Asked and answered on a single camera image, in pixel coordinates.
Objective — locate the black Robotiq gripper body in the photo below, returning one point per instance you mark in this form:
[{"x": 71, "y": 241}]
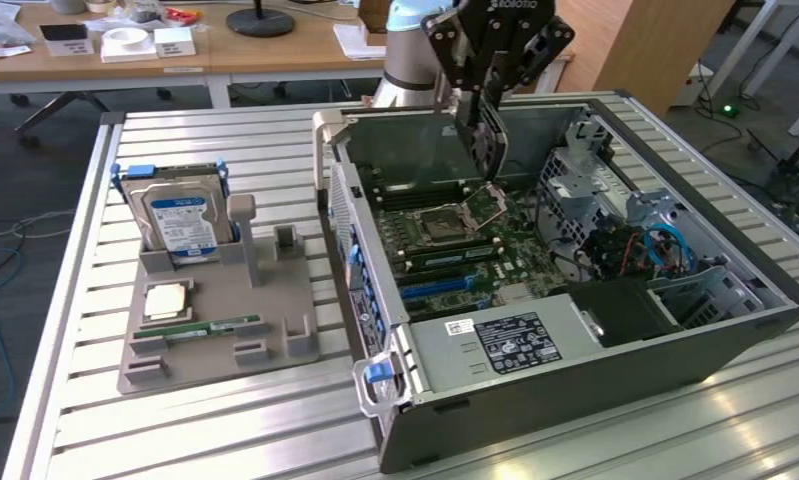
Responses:
[{"x": 506, "y": 25}]

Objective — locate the low-profile graphics card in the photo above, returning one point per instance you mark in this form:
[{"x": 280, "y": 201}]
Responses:
[{"x": 486, "y": 145}]

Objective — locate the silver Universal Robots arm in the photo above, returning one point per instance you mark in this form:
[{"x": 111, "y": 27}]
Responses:
[{"x": 406, "y": 65}]

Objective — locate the white paper stack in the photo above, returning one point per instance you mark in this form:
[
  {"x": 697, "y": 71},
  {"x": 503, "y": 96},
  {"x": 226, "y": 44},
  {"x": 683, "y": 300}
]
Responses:
[{"x": 359, "y": 45}]

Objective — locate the wooden cabinet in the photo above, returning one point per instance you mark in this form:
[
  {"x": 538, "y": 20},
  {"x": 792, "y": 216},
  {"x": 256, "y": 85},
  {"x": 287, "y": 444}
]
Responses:
[{"x": 639, "y": 50}]

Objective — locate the metal disk bay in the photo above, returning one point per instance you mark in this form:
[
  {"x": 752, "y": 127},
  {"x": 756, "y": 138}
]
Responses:
[
  {"x": 706, "y": 300},
  {"x": 573, "y": 200}
]

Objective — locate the black round lamp base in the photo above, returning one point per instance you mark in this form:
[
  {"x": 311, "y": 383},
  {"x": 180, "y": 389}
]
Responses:
[{"x": 259, "y": 25}]

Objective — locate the green-lit power strip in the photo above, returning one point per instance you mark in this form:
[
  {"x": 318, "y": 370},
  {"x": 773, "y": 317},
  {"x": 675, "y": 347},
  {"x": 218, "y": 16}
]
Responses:
[{"x": 727, "y": 109}]

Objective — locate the metal socket cover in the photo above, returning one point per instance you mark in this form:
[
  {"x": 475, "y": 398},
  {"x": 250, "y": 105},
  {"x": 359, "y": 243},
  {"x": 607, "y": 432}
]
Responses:
[{"x": 489, "y": 205}]

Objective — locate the CPU socket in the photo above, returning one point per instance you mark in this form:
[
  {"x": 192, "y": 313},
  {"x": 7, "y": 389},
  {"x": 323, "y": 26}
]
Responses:
[{"x": 442, "y": 225}]

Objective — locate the green Dell motherboard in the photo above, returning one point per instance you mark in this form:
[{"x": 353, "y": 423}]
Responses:
[{"x": 506, "y": 260}]

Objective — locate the red packet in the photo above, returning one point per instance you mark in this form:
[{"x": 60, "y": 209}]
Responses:
[{"x": 180, "y": 17}]

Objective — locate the installed RAM stick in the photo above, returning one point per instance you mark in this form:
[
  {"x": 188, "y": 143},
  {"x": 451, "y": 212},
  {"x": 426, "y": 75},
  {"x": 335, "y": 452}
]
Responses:
[{"x": 453, "y": 257}]

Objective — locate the white cube box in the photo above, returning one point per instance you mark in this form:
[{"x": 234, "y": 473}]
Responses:
[{"x": 172, "y": 42}]

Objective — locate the blue expansion slot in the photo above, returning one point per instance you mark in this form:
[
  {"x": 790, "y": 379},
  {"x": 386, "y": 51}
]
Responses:
[
  {"x": 435, "y": 285},
  {"x": 439, "y": 297}
]

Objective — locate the silver chipset heatsink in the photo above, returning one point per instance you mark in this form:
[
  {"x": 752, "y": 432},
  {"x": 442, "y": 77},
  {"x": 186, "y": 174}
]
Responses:
[{"x": 519, "y": 296}]

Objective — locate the flat white box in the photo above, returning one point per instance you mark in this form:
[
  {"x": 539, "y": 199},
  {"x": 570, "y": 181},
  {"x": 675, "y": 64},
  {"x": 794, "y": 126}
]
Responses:
[{"x": 128, "y": 56}]

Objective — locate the white tape roll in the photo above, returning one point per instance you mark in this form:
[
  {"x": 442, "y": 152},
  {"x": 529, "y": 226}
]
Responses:
[{"x": 108, "y": 39}]

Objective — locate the hard disk with blue carrier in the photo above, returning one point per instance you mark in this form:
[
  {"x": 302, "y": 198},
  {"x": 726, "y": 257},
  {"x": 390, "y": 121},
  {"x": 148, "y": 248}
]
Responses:
[{"x": 175, "y": 220}]

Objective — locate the beige tape roll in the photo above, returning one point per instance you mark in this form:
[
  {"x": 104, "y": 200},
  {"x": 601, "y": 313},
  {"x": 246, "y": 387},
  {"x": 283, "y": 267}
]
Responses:
[{"x": 99, "y": 5}]

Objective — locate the white box with black top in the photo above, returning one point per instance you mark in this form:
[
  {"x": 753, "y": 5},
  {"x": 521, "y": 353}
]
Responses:
[{"x": 68, "y": 45}]

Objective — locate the grey cup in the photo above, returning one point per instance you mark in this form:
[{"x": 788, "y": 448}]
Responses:
[{"x": 68, "y": 6}]

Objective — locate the black chair base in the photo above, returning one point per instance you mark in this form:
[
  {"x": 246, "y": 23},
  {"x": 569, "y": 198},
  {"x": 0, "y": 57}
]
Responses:
[{"x": 55, "y": 111}]

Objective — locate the grey power supply unit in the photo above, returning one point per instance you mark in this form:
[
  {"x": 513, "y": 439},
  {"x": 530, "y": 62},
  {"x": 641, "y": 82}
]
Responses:
[{"x": 439, "y": 360}]

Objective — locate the blue case release latch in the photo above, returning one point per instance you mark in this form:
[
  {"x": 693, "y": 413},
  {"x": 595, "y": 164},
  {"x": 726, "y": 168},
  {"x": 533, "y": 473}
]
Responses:
[{"x": 377, "y": 374}]

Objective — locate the silver CPU chip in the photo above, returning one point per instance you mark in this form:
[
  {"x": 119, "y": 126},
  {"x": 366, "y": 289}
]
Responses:
[{"x": 166, "y": 302}]

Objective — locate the paper slip with red print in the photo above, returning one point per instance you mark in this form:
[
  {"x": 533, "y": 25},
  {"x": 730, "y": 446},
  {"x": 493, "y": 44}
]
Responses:
[{"x": 6, "y": 52}]

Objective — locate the green RAM stick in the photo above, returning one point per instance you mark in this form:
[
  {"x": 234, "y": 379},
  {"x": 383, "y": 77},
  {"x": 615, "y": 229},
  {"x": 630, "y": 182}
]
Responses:
[{"x": 192, "y": 331}]

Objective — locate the black open PC case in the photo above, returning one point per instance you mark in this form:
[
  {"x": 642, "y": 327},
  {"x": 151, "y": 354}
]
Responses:
[{"x": 539, "y": 425}]

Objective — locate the grey parts rack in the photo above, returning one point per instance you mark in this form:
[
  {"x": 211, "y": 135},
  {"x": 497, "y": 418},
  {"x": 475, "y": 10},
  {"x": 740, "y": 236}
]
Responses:
[{"x": 199, "y": 372}]

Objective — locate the white table frame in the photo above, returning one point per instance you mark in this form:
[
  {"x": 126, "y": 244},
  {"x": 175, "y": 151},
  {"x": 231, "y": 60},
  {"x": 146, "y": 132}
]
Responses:
[{"x": 764, "y": 50}]

